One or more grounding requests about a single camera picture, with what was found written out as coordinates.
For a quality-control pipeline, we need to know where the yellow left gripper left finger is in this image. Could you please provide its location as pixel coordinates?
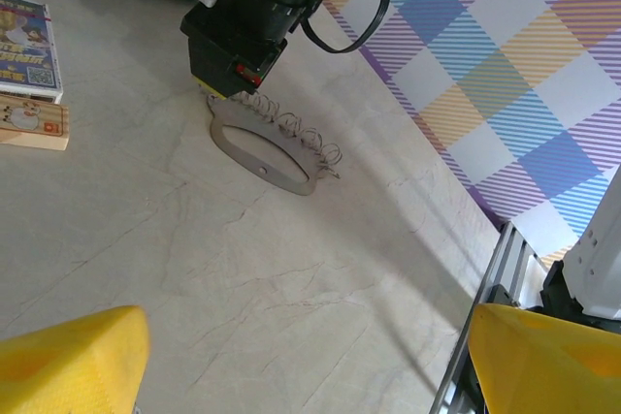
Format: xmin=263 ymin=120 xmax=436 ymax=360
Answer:
xmin=0 ymin=305 xmax=152 ymax=414

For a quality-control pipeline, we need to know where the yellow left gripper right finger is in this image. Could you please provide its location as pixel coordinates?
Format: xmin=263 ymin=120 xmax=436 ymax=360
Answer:
xmin=467 ymin=303 xmax=621 ymax=414

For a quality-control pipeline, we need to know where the silver spiral wire keyring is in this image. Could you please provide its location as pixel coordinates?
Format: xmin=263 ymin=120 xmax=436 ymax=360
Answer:
xmin=232 ymin=90 xmax=345 ymax=179

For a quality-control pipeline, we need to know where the small wooden block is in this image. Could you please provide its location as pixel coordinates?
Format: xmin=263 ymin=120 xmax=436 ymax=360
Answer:
xmin=0 ymin=92 xmax=71 ymax=153

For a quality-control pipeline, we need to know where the colourful printed card box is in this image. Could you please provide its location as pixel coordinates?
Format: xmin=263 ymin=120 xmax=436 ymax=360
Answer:
xmin=0 ymin=0 xmax=65 ymax=106

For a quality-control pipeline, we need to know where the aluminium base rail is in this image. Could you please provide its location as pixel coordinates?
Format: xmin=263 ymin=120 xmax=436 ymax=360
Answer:
xmin=428 ymin=219 xmax=550 ymax=414

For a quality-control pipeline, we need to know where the thin black looped cable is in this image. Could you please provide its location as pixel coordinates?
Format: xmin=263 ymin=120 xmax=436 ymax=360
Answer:
xmin=297 ymin=0 xmax=392 ymax=54

